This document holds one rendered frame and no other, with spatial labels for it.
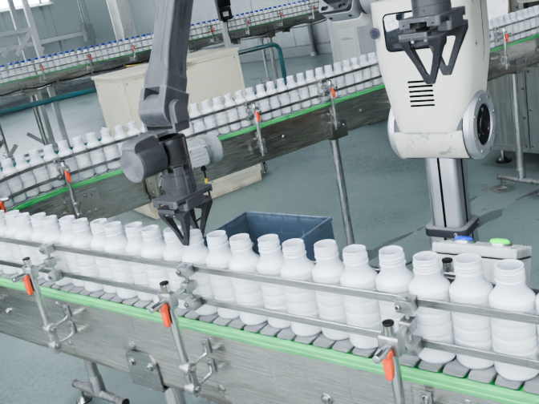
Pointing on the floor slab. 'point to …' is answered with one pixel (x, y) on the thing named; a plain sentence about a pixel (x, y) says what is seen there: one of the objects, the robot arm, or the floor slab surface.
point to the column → (121, 19)
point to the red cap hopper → (26, 63)
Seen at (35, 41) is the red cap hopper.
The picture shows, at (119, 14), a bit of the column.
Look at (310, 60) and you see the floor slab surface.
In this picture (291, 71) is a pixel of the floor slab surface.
